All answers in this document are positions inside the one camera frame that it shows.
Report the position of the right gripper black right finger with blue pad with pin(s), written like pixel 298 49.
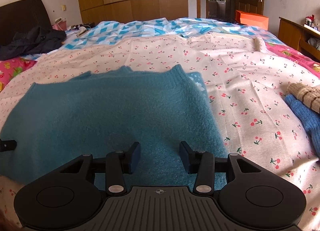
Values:
pixel 200 163

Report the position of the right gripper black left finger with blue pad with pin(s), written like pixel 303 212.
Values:
pixel 119 163

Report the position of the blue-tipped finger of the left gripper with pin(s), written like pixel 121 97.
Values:
pixel 8 145

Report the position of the teal fuzzy sweater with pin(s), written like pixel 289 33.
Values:
pixel 94 114

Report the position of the white cherry print sheet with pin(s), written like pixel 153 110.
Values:
pixel 246 85

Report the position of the dark navy jacket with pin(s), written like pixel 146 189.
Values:
pixel 37 41

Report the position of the blue ribbed knit sweater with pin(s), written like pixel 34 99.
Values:
pixel 308 117

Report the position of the beige brown checked sweater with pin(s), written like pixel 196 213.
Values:
pixel 309 96

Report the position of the dark wooden headboard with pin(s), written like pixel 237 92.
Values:
pixel 20 17

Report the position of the pink cup on nightstand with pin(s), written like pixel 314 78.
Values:
pixel 60 24

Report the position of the blue diamond pattern quilt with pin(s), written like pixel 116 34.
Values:
pixel 162 28

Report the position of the pink cartoon print bedsheet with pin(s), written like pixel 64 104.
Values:
pixel 295 56

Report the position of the orange box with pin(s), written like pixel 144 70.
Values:
pixel 251 19

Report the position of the wooden side cabinet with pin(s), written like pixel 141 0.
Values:
pixel 297 37

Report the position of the small plush toys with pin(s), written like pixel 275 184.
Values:
pixel 312 22

